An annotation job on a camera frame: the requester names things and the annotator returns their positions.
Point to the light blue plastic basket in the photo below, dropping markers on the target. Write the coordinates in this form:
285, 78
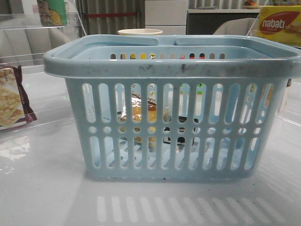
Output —
233, 84

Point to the clear acrylic shelf right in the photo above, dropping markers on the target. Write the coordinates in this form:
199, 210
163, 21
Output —
291, 104

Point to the clear acrylic shelf left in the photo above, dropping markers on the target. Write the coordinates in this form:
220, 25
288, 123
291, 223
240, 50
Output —
24, 40

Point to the cream paper cup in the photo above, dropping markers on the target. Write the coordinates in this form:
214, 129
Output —
142, 31

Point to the white drawer cabinet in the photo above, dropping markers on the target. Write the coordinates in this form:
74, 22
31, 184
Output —
169, 16

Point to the beige chair back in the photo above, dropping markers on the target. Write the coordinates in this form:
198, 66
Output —
237, 27

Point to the yellow nabati wafer box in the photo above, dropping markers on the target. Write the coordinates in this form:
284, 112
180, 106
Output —
280, 24

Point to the black gripper inside basket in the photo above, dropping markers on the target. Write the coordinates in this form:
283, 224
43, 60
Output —
180, 140

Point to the clear acrylic shelf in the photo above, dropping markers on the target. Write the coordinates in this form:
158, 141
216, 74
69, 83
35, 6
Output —
24, 40
291, 104

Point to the packaged bread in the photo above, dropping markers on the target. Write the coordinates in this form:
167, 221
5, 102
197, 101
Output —
136, 103

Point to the green cartoon snack package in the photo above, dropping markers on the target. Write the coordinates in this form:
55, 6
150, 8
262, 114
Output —
52, 12

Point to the brown cracker snack package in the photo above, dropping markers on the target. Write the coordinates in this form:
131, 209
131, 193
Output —
15, 109

